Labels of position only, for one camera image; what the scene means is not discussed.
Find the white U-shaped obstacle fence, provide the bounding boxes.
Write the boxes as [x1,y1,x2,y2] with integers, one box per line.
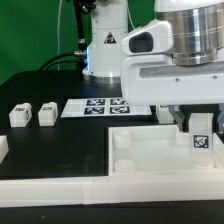
[0,137,224,208]

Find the white square tabletop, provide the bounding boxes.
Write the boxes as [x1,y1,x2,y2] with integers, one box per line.
[108,125,224,176]

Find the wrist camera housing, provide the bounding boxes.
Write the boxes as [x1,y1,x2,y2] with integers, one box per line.
[121,19,174,56]

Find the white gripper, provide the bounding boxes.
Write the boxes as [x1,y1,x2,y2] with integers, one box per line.
[121,55,224,132]

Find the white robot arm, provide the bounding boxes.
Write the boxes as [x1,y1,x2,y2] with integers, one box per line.
[84,0,224,132]

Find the black cables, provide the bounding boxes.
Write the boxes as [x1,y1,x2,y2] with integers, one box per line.
[38,0,96,72]

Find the AprilTag base sheet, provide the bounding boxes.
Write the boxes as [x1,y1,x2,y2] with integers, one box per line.
[61,97,151,118]

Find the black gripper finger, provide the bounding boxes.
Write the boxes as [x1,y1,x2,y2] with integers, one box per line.
[217,103,224,133]

